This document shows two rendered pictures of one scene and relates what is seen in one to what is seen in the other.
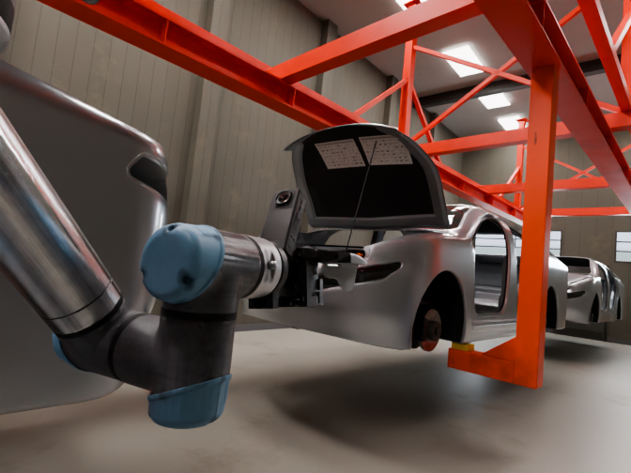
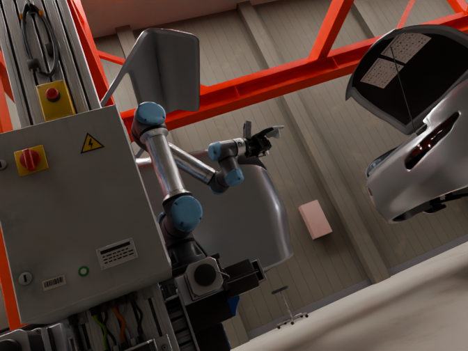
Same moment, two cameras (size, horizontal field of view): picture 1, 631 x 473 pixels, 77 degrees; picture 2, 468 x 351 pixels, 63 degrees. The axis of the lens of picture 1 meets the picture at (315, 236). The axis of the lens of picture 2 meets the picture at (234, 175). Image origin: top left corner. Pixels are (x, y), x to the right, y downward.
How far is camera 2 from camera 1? 1.25 m
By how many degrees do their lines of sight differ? 35
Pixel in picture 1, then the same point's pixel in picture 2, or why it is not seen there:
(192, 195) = (324, 174)
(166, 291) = (213, 157)
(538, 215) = not seen: outside the picture
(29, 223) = (188, 161)
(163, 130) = (281, 145)
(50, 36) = (196, 140)
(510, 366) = not seen: outside the picture
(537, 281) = not seen: outside the picture
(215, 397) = (235, 173)
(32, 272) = (194, 170)
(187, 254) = (212, 147)
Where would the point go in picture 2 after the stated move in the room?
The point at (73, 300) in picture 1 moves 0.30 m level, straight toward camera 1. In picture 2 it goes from (204, 173) to (183, 152)
